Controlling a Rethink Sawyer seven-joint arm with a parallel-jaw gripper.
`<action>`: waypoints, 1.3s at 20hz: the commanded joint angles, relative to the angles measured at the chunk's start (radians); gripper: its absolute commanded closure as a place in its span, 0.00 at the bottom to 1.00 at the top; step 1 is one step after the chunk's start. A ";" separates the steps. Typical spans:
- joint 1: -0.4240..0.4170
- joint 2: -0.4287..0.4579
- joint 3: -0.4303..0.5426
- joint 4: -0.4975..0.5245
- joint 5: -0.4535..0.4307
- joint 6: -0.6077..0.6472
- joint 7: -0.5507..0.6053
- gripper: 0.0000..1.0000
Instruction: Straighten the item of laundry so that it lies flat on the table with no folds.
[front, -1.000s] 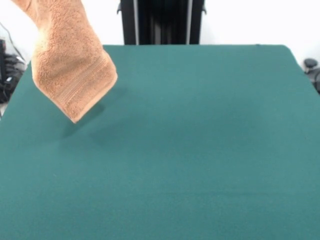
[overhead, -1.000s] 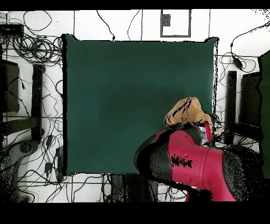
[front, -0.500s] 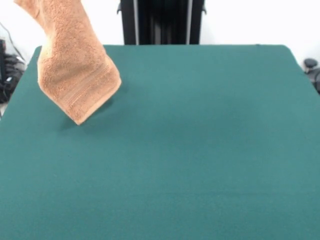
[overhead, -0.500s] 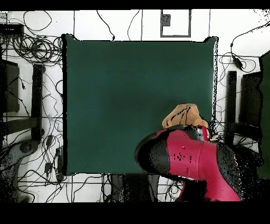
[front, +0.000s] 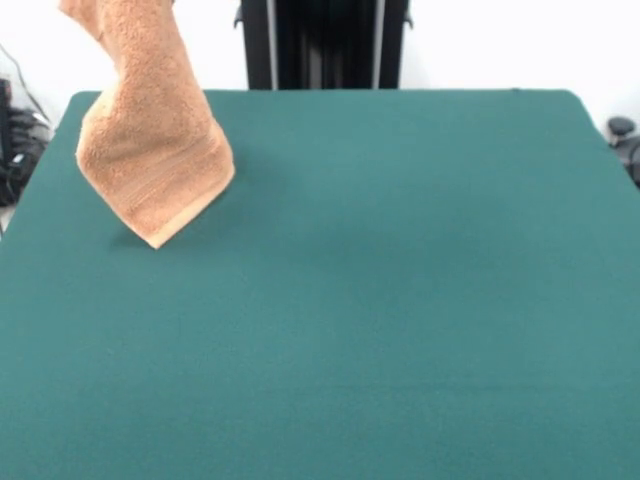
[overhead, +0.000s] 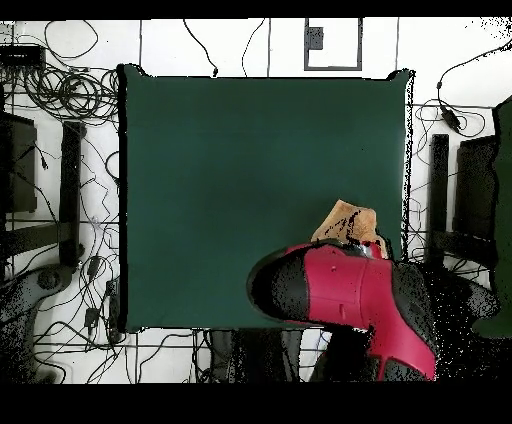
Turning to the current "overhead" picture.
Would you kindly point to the tan terry towel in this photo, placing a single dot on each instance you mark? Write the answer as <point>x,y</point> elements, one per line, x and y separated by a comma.
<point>352,220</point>

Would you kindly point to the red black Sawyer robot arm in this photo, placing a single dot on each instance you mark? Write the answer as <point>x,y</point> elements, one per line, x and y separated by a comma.
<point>344,288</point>

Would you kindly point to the flat black device box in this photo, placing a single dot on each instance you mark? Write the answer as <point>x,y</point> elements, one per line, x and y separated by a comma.
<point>22,56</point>

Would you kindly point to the long black stand bar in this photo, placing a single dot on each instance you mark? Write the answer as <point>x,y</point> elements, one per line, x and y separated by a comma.
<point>438,192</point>
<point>71,192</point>

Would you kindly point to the black stand crossbar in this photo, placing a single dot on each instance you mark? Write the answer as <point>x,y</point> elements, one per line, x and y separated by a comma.
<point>468,248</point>
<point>32,238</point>

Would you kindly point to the large black box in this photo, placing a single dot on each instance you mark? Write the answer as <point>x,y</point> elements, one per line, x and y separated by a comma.
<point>476,188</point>
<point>18,168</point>

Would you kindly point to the black power adapter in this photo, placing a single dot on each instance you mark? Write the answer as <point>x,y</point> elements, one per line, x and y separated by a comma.
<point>450,118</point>

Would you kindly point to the dark green table cloth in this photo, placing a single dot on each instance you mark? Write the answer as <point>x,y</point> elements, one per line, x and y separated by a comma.
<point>180,160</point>

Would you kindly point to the small gray floor plate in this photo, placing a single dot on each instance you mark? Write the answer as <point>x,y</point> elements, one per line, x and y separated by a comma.
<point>315,39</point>

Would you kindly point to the small black adapter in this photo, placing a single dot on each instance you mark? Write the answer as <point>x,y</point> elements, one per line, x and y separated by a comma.
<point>91,317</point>
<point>94,266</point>

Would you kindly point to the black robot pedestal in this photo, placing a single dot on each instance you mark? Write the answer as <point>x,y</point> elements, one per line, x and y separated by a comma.
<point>256,356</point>

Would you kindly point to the gray floor frame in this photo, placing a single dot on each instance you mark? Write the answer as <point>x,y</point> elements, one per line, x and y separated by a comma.
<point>332,68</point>

